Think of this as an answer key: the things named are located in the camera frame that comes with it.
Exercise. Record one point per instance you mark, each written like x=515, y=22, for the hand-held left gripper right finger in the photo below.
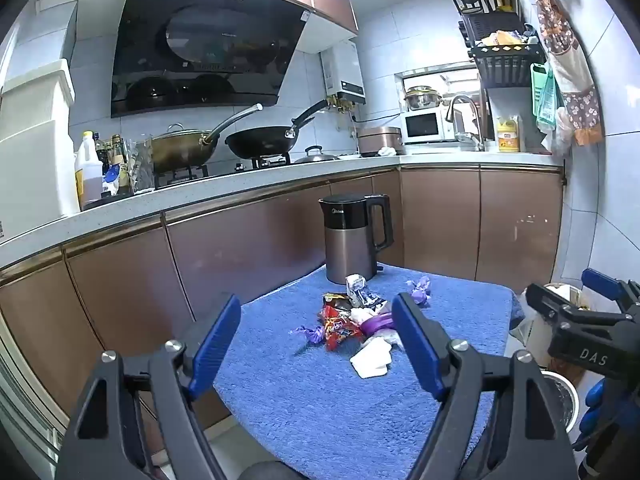
x=415, y=340

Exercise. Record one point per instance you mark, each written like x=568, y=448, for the black frying pan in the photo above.
x=260, y=142

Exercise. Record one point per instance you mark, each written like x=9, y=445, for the dark grey rounded object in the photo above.
x=280, y=472

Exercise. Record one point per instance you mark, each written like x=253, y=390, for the beige plastic bin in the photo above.
x=537, y=340

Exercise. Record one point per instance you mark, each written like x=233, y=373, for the black glass range hood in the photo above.
x=200, y=50

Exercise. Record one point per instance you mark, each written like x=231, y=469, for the blue white packet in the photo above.
x=356, y=287

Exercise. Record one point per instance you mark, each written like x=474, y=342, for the dark glass sauce bottle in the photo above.
x=119, y=157
x=102, y=152

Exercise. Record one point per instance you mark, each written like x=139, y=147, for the brown kitchen base cabinet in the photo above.
x=250, y=245

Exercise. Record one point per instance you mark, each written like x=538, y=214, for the glass wok lid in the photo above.
x=177, y=132

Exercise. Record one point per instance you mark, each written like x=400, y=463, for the red snack wrapper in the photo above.
x=336, y=330

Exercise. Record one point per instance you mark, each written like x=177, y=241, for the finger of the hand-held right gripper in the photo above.
x=545, y=300
x=602, y=280

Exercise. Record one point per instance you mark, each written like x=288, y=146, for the gas stove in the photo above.
x=180, y=175

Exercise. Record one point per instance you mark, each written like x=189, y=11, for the white water heater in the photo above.
x=345, y=70

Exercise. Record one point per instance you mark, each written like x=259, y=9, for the clear plastic bag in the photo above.
x=517, y=317

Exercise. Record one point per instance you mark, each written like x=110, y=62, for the black wall rack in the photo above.
x=500, y=65

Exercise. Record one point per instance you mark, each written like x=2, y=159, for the blue white pouch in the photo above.
x=111, y=180

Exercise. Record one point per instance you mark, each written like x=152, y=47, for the brown black electric kettle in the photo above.
x=345, y=250

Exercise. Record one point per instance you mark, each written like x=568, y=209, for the yellow bag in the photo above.
x=507, y=135

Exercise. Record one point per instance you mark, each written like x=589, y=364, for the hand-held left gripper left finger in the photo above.
x=220, y=340

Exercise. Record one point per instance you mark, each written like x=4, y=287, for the floral apron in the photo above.
x=575, y=80

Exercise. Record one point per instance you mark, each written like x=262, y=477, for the golden wok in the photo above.
x=180, y=150

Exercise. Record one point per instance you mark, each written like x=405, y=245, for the assorted seasoning packets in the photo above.
x=505, y=39

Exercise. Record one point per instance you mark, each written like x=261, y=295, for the person's right hand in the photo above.
x=597, y=405

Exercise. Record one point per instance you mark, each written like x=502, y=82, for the black orange wrapper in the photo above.
x=334, y=300

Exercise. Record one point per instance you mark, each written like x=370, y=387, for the white tissue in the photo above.
x=371, y=360

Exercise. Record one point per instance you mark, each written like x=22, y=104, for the brown rice cooker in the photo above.
x=375, y=137

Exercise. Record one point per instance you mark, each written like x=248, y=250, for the clear plastic wrapper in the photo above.
x=392, y=338

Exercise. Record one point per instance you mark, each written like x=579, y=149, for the white hanging plastic bag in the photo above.
x=560, y=132

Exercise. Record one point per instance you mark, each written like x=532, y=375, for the chrome kitchen faucet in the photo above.
x=452, y=110

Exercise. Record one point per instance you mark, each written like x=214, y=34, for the clear glass pitcher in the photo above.
x=140, y=165

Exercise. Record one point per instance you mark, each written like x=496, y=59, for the steel pot lid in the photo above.
x=315, y=156

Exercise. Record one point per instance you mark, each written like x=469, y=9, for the green plastic board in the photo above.
x=542, y=100

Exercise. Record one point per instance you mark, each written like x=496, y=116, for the large white appliance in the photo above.
x=35, y=160

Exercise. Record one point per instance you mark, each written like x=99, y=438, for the white microwave oven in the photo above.
x=425, y=127

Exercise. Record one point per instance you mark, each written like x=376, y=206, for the blue fluffy towel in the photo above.
x=300, y=385

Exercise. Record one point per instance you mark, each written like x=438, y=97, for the steel pot with lid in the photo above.
x=422, y=99

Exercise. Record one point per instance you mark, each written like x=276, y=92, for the white cloth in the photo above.
x=386, y=151

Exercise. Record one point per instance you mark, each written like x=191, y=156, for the white plastic bottle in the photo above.
x=87, y=170

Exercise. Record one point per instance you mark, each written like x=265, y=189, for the small white paper package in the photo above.
x=359, y=315

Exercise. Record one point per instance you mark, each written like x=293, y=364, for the metal sliding door frame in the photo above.
x=20, y=385

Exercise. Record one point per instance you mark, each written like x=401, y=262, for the purple candy wrapper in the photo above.
x=377, y=322
x=311, y=335
x=420, y=292

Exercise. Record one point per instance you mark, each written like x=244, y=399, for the kitchen window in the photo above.
x=450, y=77

